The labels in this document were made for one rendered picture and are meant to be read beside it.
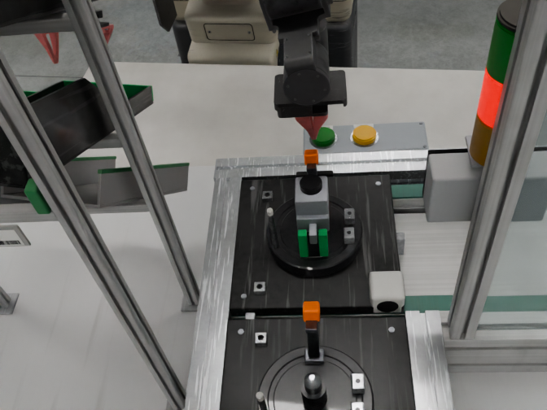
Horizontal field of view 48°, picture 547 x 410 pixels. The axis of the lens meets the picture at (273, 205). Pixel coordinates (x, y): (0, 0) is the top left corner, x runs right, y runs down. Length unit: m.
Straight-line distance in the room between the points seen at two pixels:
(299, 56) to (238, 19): 0.78
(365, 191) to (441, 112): 0.35
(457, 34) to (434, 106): 1.70
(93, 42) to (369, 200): 0.50
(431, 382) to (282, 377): 0.19
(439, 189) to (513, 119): 0.13
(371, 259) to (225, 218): 0.25
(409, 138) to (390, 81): 0.29
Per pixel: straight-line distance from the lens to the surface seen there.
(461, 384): 0.93
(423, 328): 0.86
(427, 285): 0.94
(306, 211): 0.82
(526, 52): 0.50
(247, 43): 1.56
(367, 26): 3.00
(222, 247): 0.94
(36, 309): 1.10
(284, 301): 0.86
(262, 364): 0.82
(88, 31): 0.63
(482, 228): 0.65
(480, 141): 0.60
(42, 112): 0.62
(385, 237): 0.91
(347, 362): 0.79
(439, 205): 0.66
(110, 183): 0.75
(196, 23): 1.55
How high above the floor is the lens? 1.71
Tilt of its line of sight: 50 degrees down
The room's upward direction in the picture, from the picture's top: 9 degrees counter-clockwise
